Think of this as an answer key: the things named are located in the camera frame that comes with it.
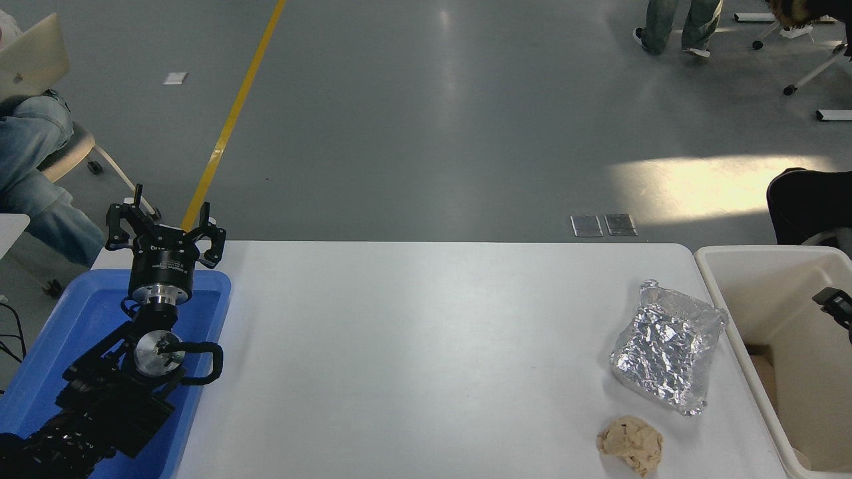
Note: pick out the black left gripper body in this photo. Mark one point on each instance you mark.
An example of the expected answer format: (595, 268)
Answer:
(163, 263)

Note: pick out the large pale bin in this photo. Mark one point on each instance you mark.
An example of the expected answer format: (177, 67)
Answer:
(785, 313)

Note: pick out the beige chair with castors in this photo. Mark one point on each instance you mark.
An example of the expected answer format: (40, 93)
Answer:
(73, 150)

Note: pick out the blue plastic tray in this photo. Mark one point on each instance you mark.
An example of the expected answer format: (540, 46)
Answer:
(73, 319)

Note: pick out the small white side table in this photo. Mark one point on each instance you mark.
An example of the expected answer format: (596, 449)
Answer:
(12, 233)

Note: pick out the white paper scrap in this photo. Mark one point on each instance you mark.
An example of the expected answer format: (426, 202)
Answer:
(175, 78)

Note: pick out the crumpled foil tray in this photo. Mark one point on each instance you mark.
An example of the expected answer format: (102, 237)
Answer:
(665, 346)

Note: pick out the white stand foot bar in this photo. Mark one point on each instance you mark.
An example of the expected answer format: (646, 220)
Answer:
(835, 115)

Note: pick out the silver laptop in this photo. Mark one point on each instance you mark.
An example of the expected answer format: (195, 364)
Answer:
(30, 60)

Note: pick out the crumpled tan paper ball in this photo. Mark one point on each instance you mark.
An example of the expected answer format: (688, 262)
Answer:
(631, 444)

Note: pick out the brown furry dark object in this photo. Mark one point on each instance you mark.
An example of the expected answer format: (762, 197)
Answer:
(795, 12)

